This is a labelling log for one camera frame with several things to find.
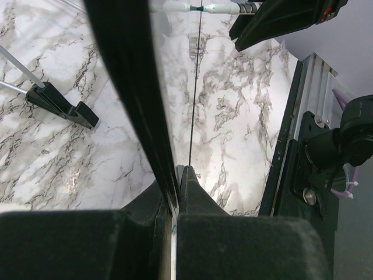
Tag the white whiteboard black frame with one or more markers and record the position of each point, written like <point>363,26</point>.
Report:
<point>149,49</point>

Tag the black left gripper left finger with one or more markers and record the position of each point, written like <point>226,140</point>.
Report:
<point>129,243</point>

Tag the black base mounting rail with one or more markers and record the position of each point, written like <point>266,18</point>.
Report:
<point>287,177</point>

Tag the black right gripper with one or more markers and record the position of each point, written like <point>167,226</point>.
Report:
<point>277,18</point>

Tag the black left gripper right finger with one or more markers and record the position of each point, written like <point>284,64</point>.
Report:
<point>211,244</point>

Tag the whiteboard wire stand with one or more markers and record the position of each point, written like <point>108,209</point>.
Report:
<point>47,97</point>

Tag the aluminium extrusion frame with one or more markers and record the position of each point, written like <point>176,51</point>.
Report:
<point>314,94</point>

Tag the green whiteboard marker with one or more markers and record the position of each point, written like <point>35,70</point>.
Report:
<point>209,8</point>

